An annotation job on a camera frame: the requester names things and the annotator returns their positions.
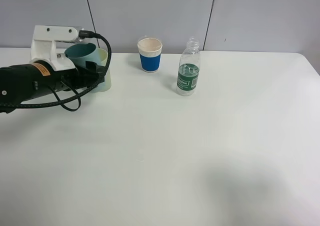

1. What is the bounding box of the black braided left camera cable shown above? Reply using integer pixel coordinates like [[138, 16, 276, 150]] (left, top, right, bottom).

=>
[[0, 30, 112, 115]]

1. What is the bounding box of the teal plastic cup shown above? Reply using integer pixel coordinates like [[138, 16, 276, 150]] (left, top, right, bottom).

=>
[[64, 43, 101, 67]]

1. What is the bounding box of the blue sleeved paper cup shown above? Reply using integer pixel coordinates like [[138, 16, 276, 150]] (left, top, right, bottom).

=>
[[137, 36, 163, 73]]

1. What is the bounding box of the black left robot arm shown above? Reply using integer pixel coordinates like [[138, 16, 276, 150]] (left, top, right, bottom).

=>
[[0, 60, 108, 114]]

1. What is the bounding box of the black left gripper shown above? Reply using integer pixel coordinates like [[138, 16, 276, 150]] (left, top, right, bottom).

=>
[[58, 61, 107, 91]]

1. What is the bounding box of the clear green-label water bottle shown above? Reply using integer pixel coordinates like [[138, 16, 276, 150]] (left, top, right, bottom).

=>
[[176, 37, 201, 96]]

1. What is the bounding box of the pale yellow-green plastic cup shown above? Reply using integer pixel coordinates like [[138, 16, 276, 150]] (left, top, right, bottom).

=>
[[91, 48, 112, 93]]

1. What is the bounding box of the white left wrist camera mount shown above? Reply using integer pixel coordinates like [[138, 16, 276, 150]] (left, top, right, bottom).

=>
[[30, 25, 84, 72]]

